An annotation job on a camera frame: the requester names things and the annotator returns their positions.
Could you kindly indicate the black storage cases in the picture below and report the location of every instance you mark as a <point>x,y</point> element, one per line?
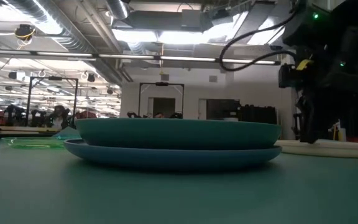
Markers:
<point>256,114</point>

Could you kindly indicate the silver ceiling duct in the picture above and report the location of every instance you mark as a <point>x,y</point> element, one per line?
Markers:
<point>117,7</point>

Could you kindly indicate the blue plastic plate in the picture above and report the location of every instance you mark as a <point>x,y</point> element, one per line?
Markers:
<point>172,157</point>

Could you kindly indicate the long ceiling light bar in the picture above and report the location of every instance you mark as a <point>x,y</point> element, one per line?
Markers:
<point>129,57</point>

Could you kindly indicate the black background robot arm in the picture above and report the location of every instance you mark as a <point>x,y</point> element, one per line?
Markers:
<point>134,114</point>
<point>176,115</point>

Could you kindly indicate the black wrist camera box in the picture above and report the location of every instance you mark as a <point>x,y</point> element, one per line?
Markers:
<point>287,76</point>

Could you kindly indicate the black station frame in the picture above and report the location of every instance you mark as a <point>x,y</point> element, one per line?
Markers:
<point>75,99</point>
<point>140,99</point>

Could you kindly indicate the wooden background table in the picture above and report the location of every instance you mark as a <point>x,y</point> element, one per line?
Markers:
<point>23,129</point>

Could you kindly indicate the light blue translucent plate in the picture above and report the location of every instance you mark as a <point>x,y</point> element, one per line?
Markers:
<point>68,134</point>

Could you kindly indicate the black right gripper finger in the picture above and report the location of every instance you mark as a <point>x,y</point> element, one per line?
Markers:
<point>302,109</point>
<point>314,121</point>

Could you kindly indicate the green translucent plastic plate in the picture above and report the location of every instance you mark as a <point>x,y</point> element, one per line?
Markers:
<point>33,143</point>

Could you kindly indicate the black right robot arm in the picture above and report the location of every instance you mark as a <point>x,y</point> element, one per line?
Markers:
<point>337,21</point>

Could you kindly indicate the teal plastic plate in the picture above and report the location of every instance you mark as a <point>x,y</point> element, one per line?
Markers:
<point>176,133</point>

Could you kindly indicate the white plastic plate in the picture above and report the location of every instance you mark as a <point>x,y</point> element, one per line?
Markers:
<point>331,150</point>

